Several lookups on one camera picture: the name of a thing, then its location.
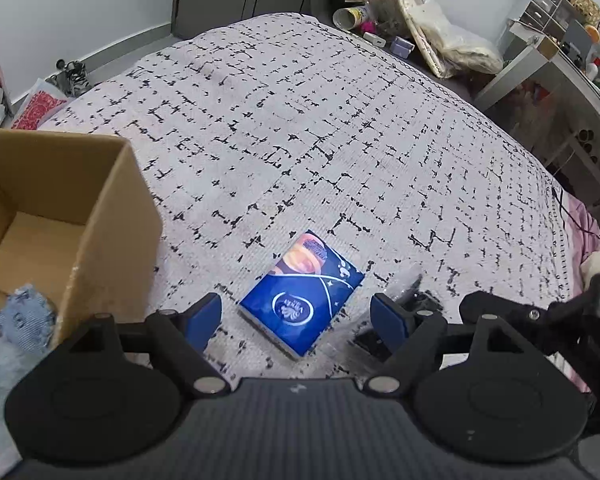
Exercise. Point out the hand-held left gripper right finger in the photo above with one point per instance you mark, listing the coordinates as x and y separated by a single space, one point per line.
386 317

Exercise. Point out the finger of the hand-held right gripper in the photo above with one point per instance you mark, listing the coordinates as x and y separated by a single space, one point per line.
520 310

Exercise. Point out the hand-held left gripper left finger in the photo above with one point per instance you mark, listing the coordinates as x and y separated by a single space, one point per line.
202 321

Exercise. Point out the small black fabric item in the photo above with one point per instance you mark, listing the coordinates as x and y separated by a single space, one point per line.
422 302

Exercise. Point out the blue tissue pack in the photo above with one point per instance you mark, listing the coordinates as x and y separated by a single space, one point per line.
300 305

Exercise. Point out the cardboard box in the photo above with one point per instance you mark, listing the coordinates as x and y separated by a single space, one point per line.
110 200

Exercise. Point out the blue plush toy with burger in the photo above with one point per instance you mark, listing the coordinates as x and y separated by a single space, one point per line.
25 315

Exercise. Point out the white black-dashed bed blanket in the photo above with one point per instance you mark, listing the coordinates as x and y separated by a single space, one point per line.
305 135

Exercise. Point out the white grey desk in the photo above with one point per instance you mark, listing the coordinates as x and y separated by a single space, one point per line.
545 75

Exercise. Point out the white bottle with red cap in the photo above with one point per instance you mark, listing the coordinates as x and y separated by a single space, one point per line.
594 67

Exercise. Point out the red printed plastic bag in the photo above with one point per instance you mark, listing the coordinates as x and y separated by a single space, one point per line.
37 107

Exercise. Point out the small purple box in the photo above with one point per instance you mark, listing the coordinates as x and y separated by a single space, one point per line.
401 46

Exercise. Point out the beige tote bag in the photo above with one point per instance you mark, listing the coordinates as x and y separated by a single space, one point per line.
460 40

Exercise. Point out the grey sneakers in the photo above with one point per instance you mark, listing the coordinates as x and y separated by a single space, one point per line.
70 77

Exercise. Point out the small white charger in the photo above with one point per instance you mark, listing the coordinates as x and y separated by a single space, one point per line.
374 38

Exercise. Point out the cylindrical paper can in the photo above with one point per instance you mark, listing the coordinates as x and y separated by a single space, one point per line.
349 17

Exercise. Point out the grey drawer organizer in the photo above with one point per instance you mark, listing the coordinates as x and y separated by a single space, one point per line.
550 7

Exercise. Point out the woven basket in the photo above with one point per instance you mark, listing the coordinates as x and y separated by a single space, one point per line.
587 5

